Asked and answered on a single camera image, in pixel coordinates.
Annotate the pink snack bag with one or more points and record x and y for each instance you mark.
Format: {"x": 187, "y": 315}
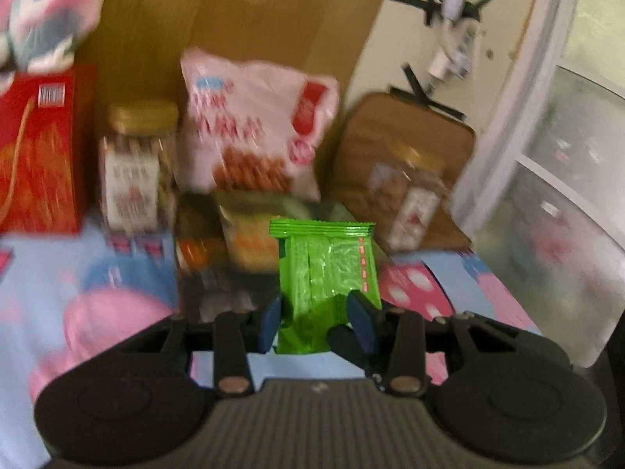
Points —
{"x": 244, "y": 117}

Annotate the brown seat cushion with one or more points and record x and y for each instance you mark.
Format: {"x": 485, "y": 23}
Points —
{"x": 361, "y": 137}

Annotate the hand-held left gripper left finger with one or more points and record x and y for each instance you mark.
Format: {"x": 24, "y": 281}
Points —
{"x": 271, "y": 325}

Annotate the black tape strip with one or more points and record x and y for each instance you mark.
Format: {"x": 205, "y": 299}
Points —
{"x": 410, "y": 0}
{"x": 439, "y": 107}
{"x": 415, "y": 83}

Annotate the pale orange snack packet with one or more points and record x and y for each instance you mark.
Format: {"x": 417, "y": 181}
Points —
{"x": 249, "y": 239}

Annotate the dark orange snack packet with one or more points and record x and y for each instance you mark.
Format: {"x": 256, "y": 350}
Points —
{"x": 198, "y": 254}

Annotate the white storage cabinet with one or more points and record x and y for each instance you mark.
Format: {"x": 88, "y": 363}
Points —
{"x": 537, "y": 107}

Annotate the green snack packet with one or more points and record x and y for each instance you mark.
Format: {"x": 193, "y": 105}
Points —
{"x": 322, "y": 264}

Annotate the nut jar with gold lid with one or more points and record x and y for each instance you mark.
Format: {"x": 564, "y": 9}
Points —
{"x": 132, "y": 176}

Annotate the pink and blue plush toy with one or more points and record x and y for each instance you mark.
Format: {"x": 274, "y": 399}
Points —
{"x": 44, "y": 14}

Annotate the wooden board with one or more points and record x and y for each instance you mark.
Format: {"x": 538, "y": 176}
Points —
{"x": 219, "y": 5}

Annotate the pecan jar with gold lid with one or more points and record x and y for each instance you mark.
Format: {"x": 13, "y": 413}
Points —
{"x": 415, "y": 205}

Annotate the red gift box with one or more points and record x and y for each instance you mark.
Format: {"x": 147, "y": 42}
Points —
{"x": 44, "y": 156}

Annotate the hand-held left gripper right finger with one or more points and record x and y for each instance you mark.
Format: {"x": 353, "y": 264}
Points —
{"x": 362, "y": 325}

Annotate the printed blanket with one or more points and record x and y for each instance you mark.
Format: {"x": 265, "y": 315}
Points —
{"x": 73, "y": 278}

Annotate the white power strip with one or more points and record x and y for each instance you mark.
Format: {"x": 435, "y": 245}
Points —
{"x": 464, "y": 44}

